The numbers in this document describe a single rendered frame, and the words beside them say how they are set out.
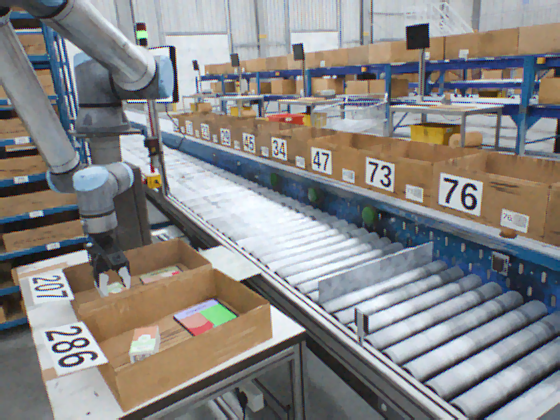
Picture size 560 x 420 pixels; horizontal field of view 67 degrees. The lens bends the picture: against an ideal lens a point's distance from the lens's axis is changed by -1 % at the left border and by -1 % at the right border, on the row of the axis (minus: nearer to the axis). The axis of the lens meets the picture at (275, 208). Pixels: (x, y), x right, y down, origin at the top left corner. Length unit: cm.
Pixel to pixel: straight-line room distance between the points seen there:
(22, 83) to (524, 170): 155
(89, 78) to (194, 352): 101
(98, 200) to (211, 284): 39
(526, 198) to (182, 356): 100
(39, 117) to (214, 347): 74
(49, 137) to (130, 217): 50
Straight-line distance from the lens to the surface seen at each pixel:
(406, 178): 166
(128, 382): 96
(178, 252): 156
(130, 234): 171
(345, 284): 131
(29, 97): 126
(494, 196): 144
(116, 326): 122
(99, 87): 162
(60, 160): 136
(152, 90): 155
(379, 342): 112
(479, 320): 126
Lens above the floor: 138
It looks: 18 degrees down
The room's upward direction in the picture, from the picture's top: 4 degrees counter-clockwise
